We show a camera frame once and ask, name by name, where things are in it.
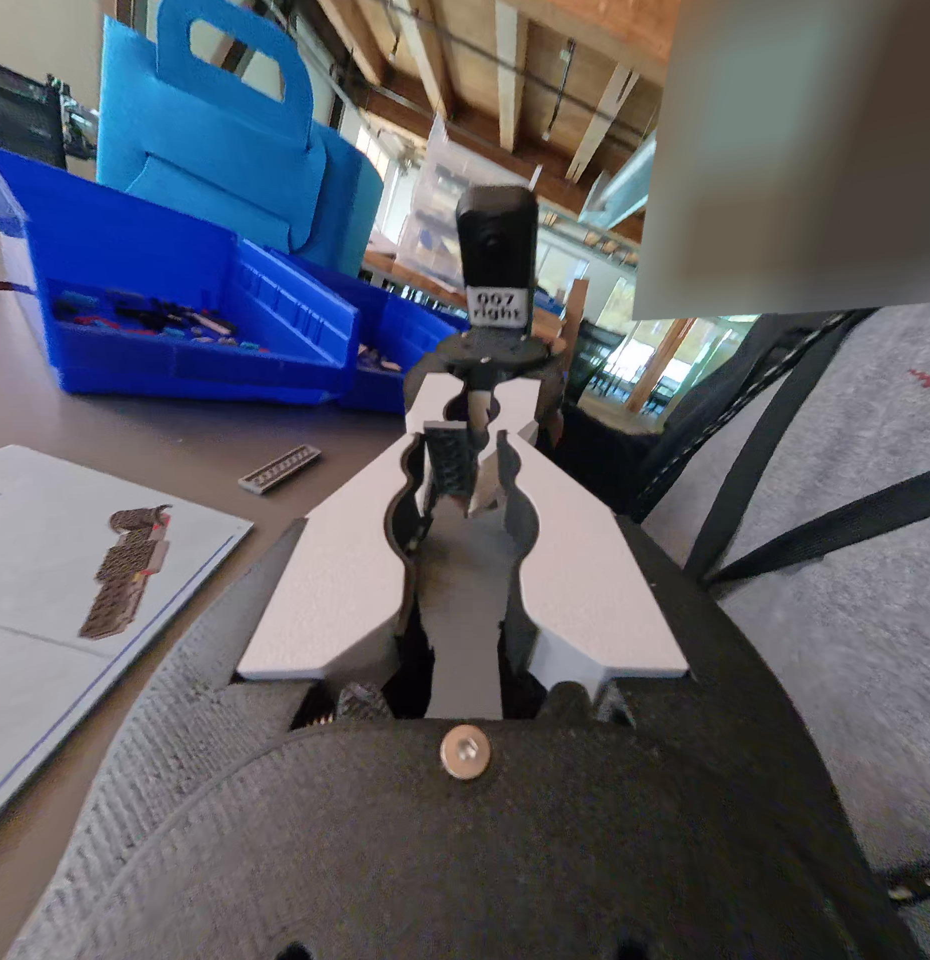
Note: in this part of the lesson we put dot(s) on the blue felt bag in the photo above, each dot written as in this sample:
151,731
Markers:
352,202
209,135

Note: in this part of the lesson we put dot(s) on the dark grey long plate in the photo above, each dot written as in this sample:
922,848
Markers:
281,469

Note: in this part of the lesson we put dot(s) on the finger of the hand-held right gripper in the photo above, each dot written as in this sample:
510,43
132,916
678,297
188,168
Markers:
521,405
431,397

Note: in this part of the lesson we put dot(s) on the brick instruction booklet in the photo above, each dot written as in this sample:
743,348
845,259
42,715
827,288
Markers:
44,600

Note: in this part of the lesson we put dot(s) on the grey red brick model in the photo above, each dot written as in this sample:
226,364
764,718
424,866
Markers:
450,457

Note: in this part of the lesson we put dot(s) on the wooden table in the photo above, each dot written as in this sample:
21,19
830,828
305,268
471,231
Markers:
405,274

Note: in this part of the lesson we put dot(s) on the pile of small bricks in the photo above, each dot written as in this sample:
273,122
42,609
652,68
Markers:
157,315
378,360

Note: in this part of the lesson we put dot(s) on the black office chair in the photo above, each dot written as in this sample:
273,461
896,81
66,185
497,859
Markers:
14,112
600,360

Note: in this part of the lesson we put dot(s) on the clear plastic drawer stack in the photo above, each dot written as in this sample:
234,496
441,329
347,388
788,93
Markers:
435,210

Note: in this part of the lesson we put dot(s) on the grey desk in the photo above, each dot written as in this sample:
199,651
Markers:
172,427

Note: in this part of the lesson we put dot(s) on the wooden support post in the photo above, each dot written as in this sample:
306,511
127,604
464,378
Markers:
660,360

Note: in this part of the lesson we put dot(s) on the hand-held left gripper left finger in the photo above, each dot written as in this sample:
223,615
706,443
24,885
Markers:
322,592

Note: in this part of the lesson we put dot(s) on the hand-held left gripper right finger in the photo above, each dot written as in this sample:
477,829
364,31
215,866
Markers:
607,592

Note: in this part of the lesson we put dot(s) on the brown upright board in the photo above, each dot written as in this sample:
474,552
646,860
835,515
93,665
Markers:
576,315

